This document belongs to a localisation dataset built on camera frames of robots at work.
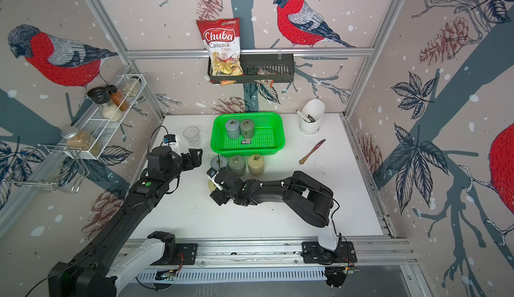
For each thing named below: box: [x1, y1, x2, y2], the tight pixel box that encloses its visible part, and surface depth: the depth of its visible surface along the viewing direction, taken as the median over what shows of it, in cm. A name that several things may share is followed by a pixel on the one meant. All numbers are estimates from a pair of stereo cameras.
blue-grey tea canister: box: [210, 155, 228, 172], surface depth 92 cm
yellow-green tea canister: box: [247, 153, 265, 177], surface depth 92 cm
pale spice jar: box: [122, 76, 142, 97], surface depth 87 cm
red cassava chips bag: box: [196, 17, 245, 87], surface depth 85 cm
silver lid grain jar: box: [60, 127, 98, 152], surface depth 62 cm
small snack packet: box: [253, 68, 278, 88], surface depth 92 cm
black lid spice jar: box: [87, 86, 124, 122], surface depth 73 cm
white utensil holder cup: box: [299, 99, 326, 134], surface depth 109 cm
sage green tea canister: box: [227, 154, 246, 178], surface depth 92 cm
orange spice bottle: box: [105, 84, 130, 112], surface depth 78 cm
